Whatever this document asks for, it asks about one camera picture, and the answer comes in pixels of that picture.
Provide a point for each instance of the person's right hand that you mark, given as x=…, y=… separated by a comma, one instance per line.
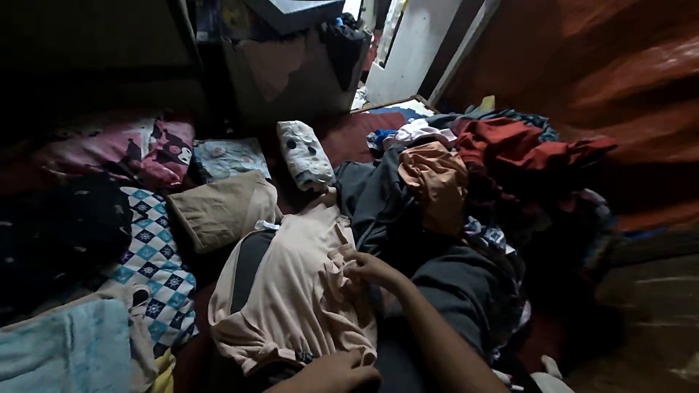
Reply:
x=382, y=274

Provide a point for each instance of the person's left hand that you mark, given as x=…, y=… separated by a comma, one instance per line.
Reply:
x=327, y=374

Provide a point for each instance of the person's left fingers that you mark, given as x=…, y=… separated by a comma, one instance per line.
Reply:
x=366, y=374

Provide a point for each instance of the person's right fingers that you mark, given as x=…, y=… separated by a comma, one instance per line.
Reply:
x=356, y=266

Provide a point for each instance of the peach shirt with grey panel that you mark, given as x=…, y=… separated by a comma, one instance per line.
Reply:
x=295, y=262

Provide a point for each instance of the person's left forearm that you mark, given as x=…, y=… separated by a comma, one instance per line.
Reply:
x=282, y=388

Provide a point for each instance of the person's right forearm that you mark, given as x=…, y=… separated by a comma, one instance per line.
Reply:
x=445, y=338

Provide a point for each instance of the person's legs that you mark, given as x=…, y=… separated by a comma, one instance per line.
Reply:
x=453, y=284

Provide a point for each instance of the white dotted folded cloth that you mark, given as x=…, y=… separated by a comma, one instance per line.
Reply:
x=306, y=158

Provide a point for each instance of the dark red mat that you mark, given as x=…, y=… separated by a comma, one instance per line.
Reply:
x=344, y=136

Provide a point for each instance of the beige folded garment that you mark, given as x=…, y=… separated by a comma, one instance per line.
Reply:
x=218, y=208

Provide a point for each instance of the pale blue patterned folded cloth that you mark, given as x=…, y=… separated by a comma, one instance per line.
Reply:
x=232, y=158

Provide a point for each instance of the pile of crumpled clothes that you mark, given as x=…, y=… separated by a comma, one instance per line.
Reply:
x=502, y=144

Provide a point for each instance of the large grey box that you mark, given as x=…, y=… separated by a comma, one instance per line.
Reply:
x=306, y=82

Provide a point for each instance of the blue white checkered fabric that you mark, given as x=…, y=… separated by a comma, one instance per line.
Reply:
x=164, y=273

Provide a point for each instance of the yellow cloth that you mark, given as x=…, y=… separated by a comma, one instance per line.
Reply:
x=165, y=374

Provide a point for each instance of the black plastic bag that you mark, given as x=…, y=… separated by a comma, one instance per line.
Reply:
x=343, y=52

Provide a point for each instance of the pink cartoon print folded fabric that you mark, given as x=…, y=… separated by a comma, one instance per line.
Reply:
x=164, y=153

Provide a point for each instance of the white door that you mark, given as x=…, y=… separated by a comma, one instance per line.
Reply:
x=412, y=49

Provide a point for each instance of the plain beige garment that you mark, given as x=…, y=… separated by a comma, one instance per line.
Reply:
x=142, y=338

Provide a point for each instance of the flat blue-grey box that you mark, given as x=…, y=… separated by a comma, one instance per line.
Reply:
x=297, y=15

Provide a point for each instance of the orange tarpaulin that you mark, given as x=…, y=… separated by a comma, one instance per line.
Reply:
x=590, y=87

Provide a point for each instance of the light blue fluffy towel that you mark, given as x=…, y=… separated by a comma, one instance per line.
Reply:
x=71, y=349

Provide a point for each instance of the black garment with small marks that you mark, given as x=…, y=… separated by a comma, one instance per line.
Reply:
x=60, y=234

